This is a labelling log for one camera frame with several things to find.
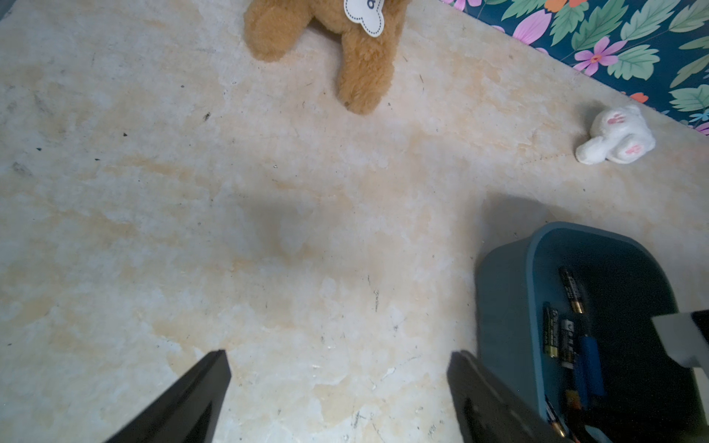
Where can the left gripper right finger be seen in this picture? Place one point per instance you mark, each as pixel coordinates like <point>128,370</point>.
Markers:
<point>487,411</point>

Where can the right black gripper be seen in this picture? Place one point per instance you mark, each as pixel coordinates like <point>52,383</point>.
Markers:
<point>684,337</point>

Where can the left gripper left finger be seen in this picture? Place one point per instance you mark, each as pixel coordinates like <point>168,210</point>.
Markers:
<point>186,412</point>

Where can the teal plastic storage box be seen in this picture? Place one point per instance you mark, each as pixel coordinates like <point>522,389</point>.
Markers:
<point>650,397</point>

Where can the grey black battery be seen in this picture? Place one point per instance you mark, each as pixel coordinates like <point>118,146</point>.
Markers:
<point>566,343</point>

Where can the black gold battery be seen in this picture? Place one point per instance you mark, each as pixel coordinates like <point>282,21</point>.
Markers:
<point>572,290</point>

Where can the small white plush bunny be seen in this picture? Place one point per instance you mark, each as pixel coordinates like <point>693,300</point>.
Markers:
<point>620,135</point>

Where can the brown teddy bear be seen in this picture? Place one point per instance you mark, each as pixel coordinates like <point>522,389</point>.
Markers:
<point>272,28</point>

